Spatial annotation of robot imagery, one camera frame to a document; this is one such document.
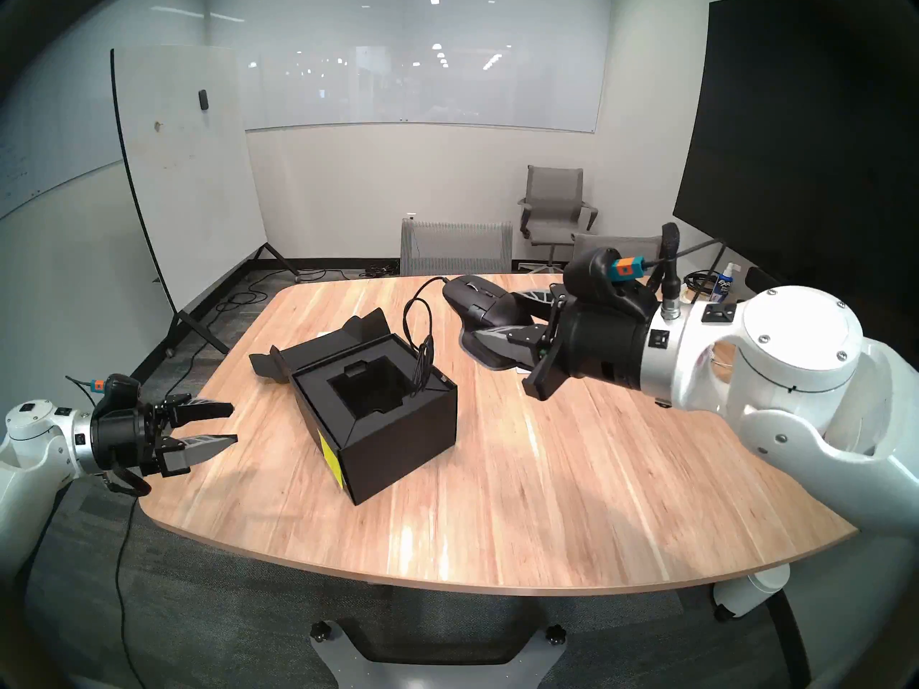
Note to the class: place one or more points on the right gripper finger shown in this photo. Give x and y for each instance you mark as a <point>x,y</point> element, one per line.
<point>538,301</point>
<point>510,347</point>

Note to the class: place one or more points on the white wheeled cylinder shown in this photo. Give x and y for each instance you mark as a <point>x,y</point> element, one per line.
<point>747,594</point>

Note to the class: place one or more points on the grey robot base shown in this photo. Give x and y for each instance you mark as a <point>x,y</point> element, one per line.
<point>352,662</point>

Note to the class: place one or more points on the large glass wall board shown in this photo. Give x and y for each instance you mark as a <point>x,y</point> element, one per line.
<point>431,85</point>

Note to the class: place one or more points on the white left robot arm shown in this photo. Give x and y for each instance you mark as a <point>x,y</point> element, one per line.
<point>29,443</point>

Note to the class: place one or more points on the rolling whiteboard on stand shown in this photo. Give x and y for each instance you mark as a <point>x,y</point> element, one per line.
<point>187,185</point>

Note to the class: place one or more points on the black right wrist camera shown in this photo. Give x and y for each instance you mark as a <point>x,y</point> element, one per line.
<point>596,275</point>

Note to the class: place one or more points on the whiteboard cleaner spray bottle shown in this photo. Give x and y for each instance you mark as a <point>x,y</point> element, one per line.
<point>726,282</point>

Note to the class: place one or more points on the small yellow sticky note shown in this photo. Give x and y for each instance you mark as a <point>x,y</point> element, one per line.
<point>330,461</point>

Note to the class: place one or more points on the grey swivel office chair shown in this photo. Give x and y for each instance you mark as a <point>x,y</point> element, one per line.
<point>553,192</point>

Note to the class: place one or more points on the wide grey mesh chair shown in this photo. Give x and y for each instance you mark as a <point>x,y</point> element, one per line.
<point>456,248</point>

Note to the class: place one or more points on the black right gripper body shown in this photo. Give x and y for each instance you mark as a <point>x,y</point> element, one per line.
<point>603,339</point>

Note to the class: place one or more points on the grey fabric chair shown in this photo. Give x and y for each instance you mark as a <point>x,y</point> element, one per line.
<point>639,241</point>

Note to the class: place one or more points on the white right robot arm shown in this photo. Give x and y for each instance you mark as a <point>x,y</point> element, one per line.
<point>797,350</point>

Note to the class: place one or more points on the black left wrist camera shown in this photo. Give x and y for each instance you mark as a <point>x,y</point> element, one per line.
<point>122,393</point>

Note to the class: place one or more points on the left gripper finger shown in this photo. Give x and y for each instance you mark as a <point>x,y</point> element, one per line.
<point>201,413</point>
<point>194,452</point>

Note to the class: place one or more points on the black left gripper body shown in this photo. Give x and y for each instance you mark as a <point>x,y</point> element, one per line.
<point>126,440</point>

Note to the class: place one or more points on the black video sound bar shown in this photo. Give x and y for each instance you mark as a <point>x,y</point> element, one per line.
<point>757,278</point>

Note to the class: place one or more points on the glass wall board with writing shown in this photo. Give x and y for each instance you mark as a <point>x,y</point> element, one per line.
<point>50,135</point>

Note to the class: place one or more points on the black cardboard box with lid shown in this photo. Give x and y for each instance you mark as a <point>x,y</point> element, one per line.
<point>402,443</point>

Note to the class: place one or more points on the large black wall screen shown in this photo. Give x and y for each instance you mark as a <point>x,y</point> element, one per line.
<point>790,156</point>

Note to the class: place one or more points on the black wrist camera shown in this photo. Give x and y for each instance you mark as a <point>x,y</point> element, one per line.
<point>122,393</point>
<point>596,275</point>

